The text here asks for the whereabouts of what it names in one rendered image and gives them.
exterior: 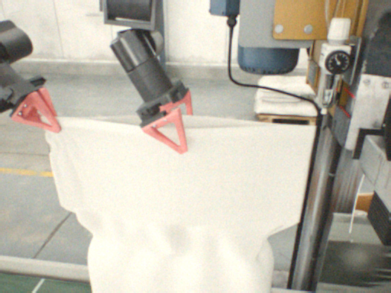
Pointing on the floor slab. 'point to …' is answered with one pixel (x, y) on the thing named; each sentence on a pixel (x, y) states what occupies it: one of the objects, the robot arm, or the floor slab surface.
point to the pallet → (285, 117)
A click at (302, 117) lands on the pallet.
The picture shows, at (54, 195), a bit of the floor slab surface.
